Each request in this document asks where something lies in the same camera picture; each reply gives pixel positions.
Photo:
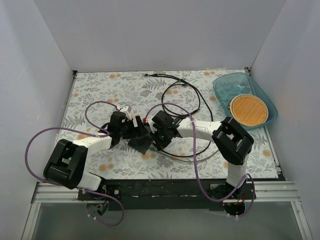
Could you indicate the black network switch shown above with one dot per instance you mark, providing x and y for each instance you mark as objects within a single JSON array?
[{"x": 141, "y": 143}]

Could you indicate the floral table mat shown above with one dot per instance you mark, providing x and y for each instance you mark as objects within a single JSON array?
[{"x": 95, "y": 95}]

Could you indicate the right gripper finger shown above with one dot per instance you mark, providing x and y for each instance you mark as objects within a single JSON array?
[
  {"x": 161, "y": 145},
  {"x": 155, "y": 139}
]

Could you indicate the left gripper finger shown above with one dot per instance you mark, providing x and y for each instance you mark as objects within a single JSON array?
[
  {"x": 140, "y": 128},
  {"x": 129, "y": 135}
]

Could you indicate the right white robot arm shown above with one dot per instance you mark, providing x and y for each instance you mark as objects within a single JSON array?
[{"x": 231, "y": 139}]

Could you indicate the aluminium frame rail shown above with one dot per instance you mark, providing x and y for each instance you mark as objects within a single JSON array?
[{"x": 167, "y": 210}]

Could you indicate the round woven bamboo basket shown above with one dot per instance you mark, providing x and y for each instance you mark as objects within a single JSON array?
[{"x": 249, "y": 110}]

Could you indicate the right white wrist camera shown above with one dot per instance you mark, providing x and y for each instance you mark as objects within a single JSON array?
[{"x": 148, "y": 123}]

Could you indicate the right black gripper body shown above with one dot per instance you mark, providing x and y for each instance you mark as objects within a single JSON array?
[{"x": 163, "y": 148}]

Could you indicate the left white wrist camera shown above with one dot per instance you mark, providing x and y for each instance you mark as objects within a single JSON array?
[{"x": 126, "y": 110}]

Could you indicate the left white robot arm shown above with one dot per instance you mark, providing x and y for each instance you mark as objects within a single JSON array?
[{"x": 66, "y": 165}]

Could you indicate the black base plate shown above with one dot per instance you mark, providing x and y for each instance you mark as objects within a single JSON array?
[{"x": 163, "y": 194}]

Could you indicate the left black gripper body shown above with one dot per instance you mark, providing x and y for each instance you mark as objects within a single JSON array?
[{"x": 136, "y": 124}]

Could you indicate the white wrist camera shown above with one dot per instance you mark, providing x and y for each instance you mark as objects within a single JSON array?
[
  {"x": 148, "y": 123},
  {"x": 126, "y": 110}
]

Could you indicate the teal plastic tray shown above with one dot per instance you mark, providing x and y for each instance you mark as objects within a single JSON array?
[{"x": 231, "y": 85}]

